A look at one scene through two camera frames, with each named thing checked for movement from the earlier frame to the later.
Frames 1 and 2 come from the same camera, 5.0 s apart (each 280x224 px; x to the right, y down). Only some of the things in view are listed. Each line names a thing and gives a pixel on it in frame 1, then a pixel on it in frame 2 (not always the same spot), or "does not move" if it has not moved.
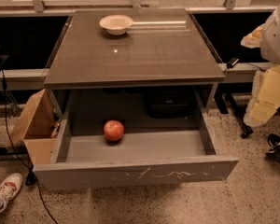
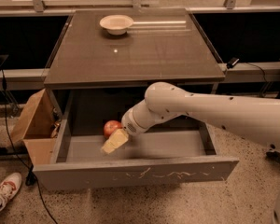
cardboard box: [37, 128] does not move
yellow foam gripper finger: [271, 90] to [130, 126]
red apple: [113, 130] does not move
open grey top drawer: [83, 159] does not move
